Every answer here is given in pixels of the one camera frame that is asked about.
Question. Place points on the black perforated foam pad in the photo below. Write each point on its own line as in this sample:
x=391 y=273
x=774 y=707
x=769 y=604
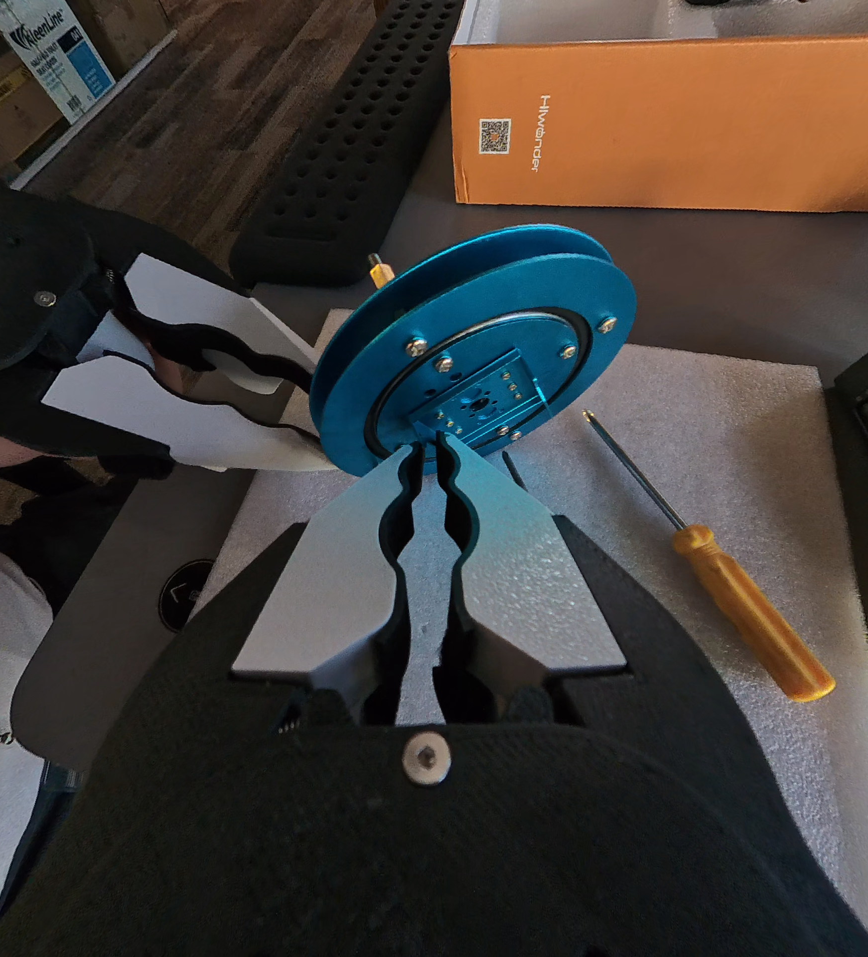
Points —
x=284 y=258

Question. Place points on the blue round metal turntable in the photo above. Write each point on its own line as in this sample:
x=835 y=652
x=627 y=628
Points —
x=553 y=299

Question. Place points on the orange cardboard box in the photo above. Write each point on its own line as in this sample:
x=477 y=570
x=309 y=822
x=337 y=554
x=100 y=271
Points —
x=703 y=119

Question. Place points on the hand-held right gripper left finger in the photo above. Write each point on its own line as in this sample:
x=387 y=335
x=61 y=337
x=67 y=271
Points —
x=322 y=598

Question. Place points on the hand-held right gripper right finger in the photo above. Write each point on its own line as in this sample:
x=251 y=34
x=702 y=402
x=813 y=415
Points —
x=538 y=598

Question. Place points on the white foam sheet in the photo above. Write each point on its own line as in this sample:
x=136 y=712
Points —
x=703 y=419

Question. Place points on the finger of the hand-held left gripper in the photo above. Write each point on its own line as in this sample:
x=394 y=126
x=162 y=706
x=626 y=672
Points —
x=127 y=396
x=202 y=299

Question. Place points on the person's jeans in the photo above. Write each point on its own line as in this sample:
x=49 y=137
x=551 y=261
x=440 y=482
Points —
x=45 y=822

